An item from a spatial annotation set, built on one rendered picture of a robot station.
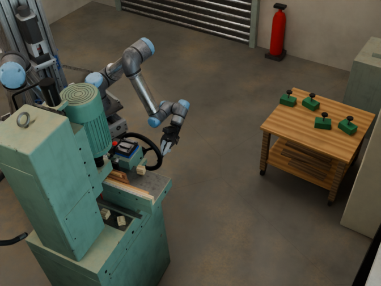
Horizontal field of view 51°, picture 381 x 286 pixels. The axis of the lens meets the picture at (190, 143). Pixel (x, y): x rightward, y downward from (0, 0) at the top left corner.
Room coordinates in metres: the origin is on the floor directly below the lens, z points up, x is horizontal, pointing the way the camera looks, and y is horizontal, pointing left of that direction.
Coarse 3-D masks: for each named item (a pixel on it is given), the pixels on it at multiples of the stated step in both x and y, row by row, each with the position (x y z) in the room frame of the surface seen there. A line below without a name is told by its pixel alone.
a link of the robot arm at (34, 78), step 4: (8, 52) 1.81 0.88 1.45; (12, 52) 1.81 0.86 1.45; (16, 52) 1.82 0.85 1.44; (24, 56) 1.86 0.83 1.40; (28, 64) 1.85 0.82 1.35; (28, 68) 1.84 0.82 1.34; (28, 72) 1.84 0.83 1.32; (32, 72) 1.85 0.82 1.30; (28, 76) 1.83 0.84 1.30; (32, 76) 1.84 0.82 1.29; (36, 76) 1.86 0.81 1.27; (28, 80) 1.83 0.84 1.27; (32, 80) 1.83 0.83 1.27; (36, 80) 1.84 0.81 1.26; (40, 80) 1.86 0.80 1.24; (28, 84) 1.83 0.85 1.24; (32, 84) 1.83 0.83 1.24; (32, 88) 1.83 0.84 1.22; (36, 88) 1.83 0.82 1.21; (36, 92) 1.83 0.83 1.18; (40, 92) 1.83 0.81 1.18; (40, 96) 1.84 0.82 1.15; (44, 100) 1.84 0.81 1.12
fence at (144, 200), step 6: (108, 186) 1.32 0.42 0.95; (114, 192) 1.31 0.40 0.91; (120, 192) 1.29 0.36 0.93; (126, 192) 1.27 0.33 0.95; (126, 198) 1.28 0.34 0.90; (132, 198) 1.26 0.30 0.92; (138, 198) 1.24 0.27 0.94; (144, 198) 1.22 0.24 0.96; (144, 204) 1.23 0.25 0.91; (150, 204) 1.21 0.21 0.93
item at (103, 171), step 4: (104, 160) 1.42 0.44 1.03; (108, 160) 1.42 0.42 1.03; (104, 164) 1.39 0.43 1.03; (108, 164) 1.40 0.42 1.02; (100, 168) 1.37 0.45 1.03; (104, 168) 1.37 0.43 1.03; (108, 168) 1.39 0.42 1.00; (112, 168) 1.42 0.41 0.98; (100, 172) 1.34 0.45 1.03; (104, 172) 1.37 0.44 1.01; (108, 172) 1.39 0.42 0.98; (100, 176) 1.34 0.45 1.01; (104, 176) 1.36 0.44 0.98
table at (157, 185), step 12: (120, 168) 1.49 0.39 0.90; (132, 168) 1.48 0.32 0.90; (132, 180) 1.39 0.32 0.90; (144, 180) 1.39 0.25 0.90; (156, 180) 1.38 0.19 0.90; (168, 180) 1.37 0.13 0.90; (108, 192) 1.33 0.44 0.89; (156, 192) 1.30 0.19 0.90; (132, 204) 1.26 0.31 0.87; (156, 204) 1.25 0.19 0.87
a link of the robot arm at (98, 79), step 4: (96, 72) 2.20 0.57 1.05; (88, 76) 2.17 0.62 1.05; (92, 76) 2.17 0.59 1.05; (96, 76) 2.16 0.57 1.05; (100, 76) 2.16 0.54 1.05; (104, 76) 2.19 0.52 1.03; (84, 80) 2.15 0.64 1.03; (88, 80) 2.13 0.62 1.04; (92, 80) 2.13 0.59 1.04; (96, 80) 2.12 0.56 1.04; (100, 80) 2.13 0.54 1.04; (104, 80) 2.16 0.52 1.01; (108, 80) 2.18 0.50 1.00; (92, 84) 2.10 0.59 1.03; (96, 84) 2.10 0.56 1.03; (100, 84) 2.12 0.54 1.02; (104, 84) 2.15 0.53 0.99; (108, 84) 2.17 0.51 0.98; (100, 88) 2.11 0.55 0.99; (104, 88) 2.14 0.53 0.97; (100, 92) 2.11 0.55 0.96; (104, 92) 2.13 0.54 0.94
